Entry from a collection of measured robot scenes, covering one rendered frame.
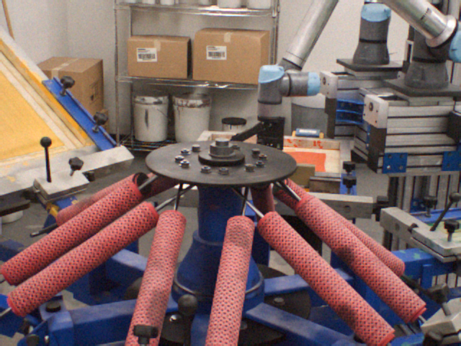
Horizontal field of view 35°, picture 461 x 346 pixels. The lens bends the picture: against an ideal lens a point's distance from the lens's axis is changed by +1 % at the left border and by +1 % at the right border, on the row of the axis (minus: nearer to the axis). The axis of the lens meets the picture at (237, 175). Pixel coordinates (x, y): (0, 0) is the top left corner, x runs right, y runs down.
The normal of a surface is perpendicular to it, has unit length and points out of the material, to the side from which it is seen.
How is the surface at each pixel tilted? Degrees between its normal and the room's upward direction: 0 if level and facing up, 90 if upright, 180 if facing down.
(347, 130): 90
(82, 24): 90
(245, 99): 90
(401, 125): 90
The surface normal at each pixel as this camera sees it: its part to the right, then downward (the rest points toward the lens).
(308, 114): -0.46, 0.31
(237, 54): -0.18, 0.28
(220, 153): 0.17, 0.31
